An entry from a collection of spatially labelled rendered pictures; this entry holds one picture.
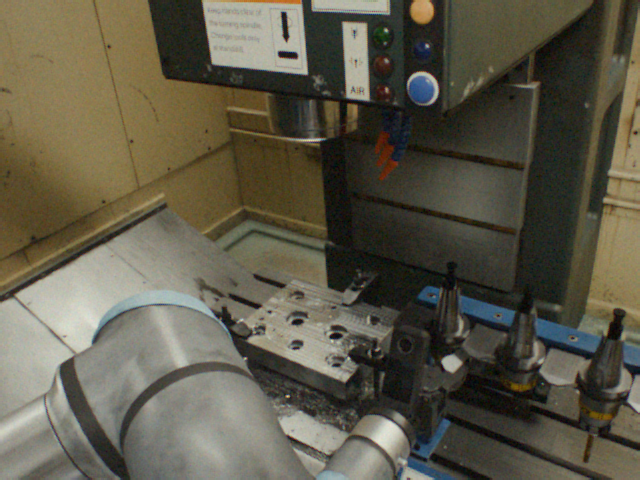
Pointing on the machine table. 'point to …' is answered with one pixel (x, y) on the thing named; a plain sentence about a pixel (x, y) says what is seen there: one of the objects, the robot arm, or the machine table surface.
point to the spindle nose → (311, 117)
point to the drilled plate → (259, 352)
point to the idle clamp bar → (488, 373)
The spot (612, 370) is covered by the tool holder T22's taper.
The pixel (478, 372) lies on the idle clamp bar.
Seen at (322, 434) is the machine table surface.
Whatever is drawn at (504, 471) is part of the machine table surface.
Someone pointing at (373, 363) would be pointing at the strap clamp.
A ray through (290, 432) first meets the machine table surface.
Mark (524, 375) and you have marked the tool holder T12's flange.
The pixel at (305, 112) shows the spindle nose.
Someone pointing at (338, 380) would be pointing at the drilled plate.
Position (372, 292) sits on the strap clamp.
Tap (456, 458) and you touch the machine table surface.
